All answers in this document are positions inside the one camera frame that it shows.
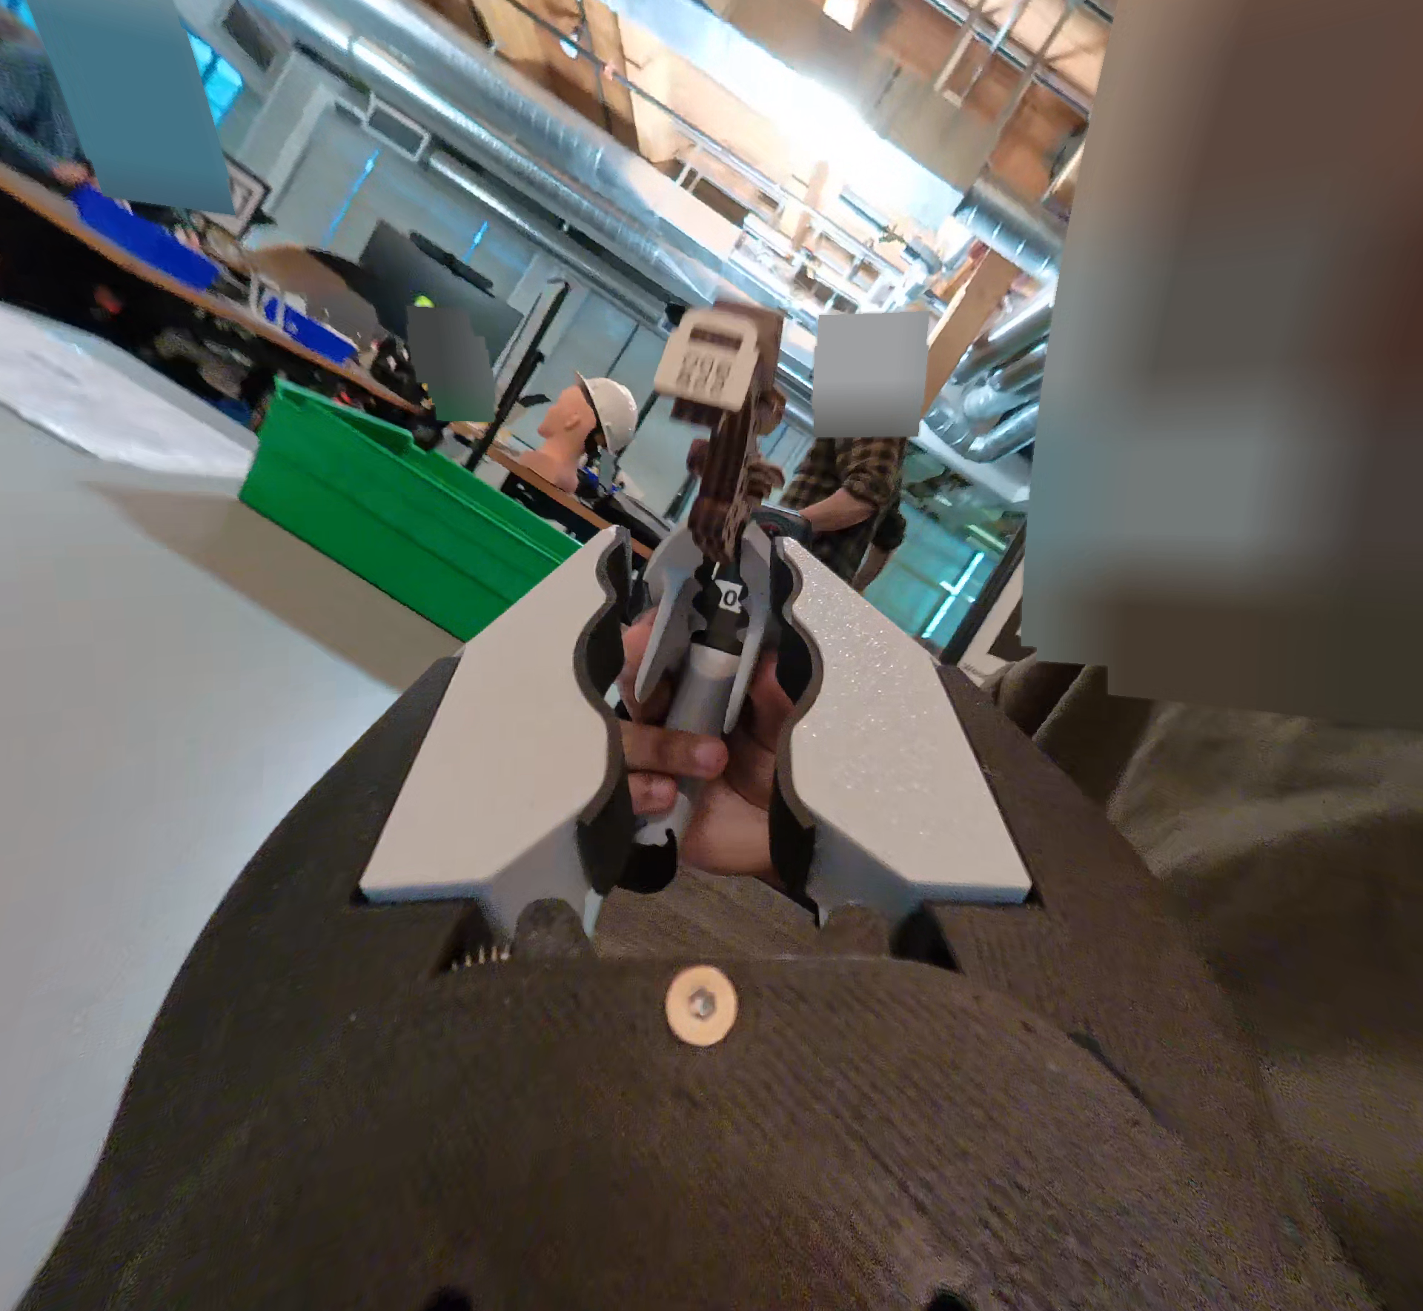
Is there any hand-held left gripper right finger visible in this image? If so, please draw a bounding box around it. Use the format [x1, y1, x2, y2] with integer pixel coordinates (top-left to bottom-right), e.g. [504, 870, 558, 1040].
[770, 537, 1037, 924]

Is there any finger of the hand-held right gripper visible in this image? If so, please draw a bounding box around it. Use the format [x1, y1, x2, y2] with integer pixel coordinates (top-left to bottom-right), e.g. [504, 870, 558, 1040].
[640, 525, 715, 716]
[728, 525, 779, 688]

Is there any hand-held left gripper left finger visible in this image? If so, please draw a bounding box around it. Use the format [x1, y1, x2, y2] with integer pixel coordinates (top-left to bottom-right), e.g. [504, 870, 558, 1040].
[356, 525, 635, 907]

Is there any wooden puzzle model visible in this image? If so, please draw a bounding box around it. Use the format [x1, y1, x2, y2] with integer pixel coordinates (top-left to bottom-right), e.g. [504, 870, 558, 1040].
[652, 301, 794, 568]

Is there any person's right hand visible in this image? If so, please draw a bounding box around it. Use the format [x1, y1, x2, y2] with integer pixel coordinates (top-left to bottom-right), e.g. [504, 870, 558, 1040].
[614, 610, 798, 889]

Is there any wooden work table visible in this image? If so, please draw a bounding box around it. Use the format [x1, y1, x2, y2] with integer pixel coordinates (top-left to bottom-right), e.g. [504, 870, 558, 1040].
[0, 166, 659, 557]

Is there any mannequin head with white helmet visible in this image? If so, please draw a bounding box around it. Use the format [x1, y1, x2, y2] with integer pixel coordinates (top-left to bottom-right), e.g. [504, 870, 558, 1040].
[537, 372, 642, 497]

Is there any green plastic bin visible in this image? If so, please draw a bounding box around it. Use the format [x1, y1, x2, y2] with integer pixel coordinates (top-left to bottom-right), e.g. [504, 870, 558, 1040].
[238, 376, 588, 645]

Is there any dark monitor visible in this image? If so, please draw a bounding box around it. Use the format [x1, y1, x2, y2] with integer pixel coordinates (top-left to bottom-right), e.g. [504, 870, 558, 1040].
[358, 218, 526, 355]

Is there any blue plastic bin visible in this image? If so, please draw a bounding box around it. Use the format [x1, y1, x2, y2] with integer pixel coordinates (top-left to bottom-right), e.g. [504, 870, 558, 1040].
[258, 289, 359, 364]
[69, 181, 225, 291]

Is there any white paper sheet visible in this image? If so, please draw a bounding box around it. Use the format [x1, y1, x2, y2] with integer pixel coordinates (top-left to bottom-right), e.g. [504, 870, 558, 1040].
[0, 304, 264, 480]

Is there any silver ventilation duct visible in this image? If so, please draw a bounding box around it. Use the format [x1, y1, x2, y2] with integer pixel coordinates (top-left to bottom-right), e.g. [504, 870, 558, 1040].
[133, 0, 801, 332]

